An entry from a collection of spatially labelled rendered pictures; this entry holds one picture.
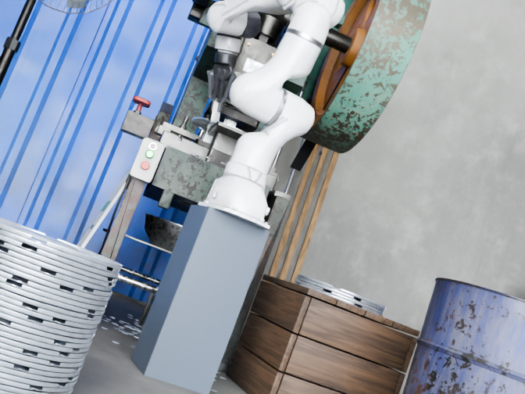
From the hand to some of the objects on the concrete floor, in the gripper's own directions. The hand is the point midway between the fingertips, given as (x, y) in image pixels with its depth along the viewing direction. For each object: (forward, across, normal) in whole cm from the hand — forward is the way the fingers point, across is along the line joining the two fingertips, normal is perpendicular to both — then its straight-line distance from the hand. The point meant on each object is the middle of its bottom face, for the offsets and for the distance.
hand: (216, 111), depth 246 cm
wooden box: (+82, +61, -13) cm, 103 cm away
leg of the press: (+83, -40, -12) cm, 93 cm away
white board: (+85, -56, -5) cm, 102 cm away
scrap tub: (+74, +117, -34) cm, 143 cm away
